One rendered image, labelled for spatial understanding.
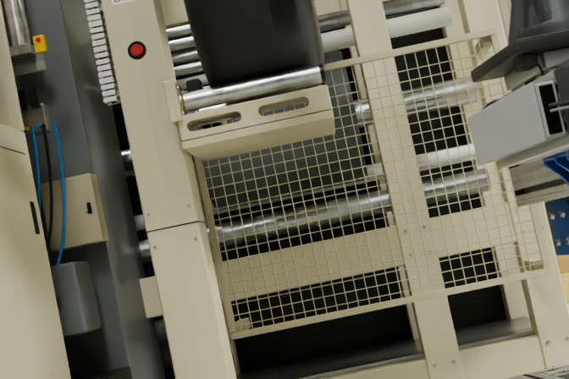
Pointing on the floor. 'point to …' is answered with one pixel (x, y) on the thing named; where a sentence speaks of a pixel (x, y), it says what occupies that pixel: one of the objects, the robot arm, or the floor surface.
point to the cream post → (164, 176)
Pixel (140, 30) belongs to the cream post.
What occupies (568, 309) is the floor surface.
